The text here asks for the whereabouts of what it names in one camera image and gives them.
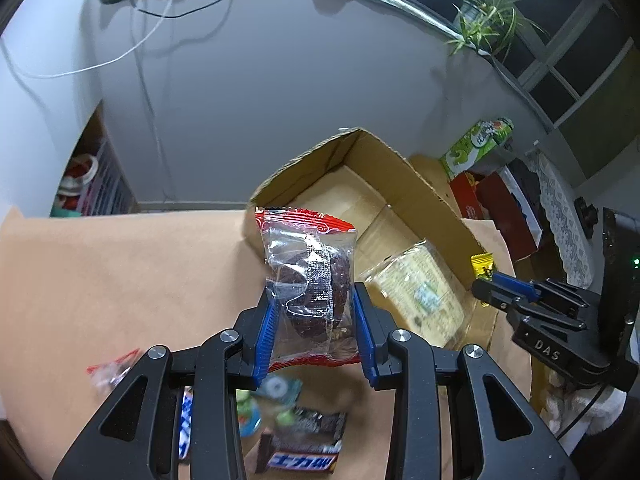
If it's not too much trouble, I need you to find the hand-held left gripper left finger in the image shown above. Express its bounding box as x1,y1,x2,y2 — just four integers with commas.
52,287,281,480

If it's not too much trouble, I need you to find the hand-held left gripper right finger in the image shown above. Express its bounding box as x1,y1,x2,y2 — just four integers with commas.
352,282,581,480

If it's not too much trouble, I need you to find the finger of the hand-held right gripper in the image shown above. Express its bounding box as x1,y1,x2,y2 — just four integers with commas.
472,279,606,376
492,272,601,331

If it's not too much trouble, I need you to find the yellow candy wrapper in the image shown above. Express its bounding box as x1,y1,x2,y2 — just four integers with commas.
470,253,497,281

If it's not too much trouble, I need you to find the clear red-edged cake packet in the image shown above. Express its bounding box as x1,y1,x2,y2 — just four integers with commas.
254,206,362,368

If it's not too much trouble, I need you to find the cardboard box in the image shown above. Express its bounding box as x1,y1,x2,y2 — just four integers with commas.
245,127,501,353

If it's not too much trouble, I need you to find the teal snack packet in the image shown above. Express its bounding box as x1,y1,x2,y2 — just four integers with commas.
252,374,304,403

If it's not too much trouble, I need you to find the dark red box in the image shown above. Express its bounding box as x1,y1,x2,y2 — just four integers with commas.
475,166,545,262

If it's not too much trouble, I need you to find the clear cracker packet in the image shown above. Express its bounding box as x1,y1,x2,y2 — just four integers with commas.
360,240,468,348

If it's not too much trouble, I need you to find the green jelly cup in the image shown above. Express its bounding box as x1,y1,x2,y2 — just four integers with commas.
235,389,263,438

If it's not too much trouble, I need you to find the white lace cloth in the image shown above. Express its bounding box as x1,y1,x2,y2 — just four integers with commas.
527,152,593,288

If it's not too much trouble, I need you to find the black shiny snack packet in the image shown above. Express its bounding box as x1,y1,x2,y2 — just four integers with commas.
272,406,349,453

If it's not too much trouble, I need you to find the red snack box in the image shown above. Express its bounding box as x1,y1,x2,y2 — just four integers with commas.
448,171,493,221

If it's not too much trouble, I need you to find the green printed box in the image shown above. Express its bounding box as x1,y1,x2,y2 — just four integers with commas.
440,117,516,181

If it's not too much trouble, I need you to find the tan blanket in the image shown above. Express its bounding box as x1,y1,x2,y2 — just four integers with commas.
0,205,536,480

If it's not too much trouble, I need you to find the small red clear packet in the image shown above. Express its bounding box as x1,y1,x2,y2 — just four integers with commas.
86,349,142,391

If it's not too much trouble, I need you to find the white plastic drawer unit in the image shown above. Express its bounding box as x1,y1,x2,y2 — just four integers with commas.
80,137,136,216

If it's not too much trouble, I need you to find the red white container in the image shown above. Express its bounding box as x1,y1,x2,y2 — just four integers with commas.
55,155,98,196

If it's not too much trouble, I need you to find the potted spider plant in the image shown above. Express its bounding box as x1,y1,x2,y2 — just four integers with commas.
440,0,538,58

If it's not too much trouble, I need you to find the window frame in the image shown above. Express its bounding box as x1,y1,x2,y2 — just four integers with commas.
495,0,636,181

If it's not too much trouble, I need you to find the grey wall cable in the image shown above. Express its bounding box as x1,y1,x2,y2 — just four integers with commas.
131,0,168,201

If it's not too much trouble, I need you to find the white cable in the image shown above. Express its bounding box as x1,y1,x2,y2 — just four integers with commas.
0,0,178,81

